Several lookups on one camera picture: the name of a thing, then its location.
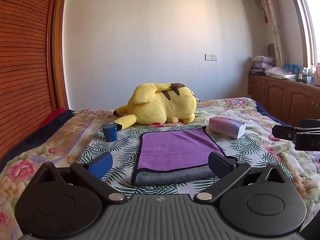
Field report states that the yellow plush toy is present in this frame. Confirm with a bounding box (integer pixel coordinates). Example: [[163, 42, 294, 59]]
[[113, 82, 198, 131]]

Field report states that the white bagged cloth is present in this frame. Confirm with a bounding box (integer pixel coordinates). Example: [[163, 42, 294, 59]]
[[264, 66, 297, 80]]

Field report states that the red cloth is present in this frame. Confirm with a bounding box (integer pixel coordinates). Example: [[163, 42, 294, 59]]
[[39, 107, 65, 128]]

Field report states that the stack of books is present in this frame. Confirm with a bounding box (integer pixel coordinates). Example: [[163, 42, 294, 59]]
[[249, 66, 267, 77]]

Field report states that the dark blue blanket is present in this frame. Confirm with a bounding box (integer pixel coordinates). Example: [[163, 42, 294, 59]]
[[0, 109, 75, 165]]

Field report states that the tissue pack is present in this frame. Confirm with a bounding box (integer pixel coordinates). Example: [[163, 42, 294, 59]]
[[208, 116, 247, 140]]

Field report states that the blue cup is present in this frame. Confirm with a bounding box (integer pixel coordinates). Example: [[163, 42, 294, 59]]
[[101, 122, 118, 142]]

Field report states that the purple and grey towel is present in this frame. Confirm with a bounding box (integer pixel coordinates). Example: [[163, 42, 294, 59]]
[[131, 126, 227, 186]]

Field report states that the wooden window frame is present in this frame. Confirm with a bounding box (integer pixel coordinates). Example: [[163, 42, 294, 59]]
[[287, 0, 320, 68]]

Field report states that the stack of folded clothes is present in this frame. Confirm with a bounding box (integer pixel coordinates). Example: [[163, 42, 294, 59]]
[[251, 55, 276, 68]]

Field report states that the wooden cabinet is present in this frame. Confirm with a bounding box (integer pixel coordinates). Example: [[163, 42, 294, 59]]
[[248, 74, 320, 128]]

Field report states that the floral curtain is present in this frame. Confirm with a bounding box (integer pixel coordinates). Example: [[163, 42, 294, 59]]
[[252, 0, 288, 67]]

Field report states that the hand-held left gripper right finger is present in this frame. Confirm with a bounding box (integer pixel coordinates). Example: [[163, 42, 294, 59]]
[[194, 152, 292, 204]]

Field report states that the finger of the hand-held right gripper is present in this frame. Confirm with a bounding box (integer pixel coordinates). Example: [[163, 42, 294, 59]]
[[272, 124, 303, 140]]

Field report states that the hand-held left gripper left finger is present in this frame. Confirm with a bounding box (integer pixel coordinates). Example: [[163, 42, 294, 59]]
[[32, 152, 127, 204]]

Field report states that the leaf print cloth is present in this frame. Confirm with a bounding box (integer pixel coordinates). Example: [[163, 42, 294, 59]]
[[77, 125, 293, 195]]

